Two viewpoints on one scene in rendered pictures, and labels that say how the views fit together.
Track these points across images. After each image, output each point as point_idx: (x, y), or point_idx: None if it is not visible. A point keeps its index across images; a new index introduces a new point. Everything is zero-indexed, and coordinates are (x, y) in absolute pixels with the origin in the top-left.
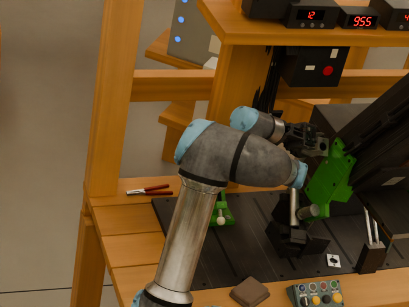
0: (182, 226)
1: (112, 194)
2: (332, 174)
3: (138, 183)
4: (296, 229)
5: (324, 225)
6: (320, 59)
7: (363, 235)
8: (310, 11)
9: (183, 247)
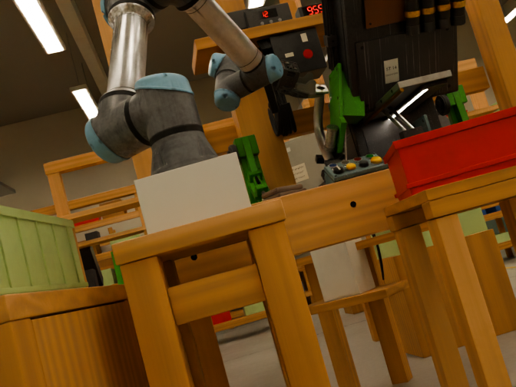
0: (114, 43)
1: None
2: (335, 95)
3: None
4: (330, 160)
5: None
6: (295, 46)
7: None
8: (262, 11)
9: (117, 54)
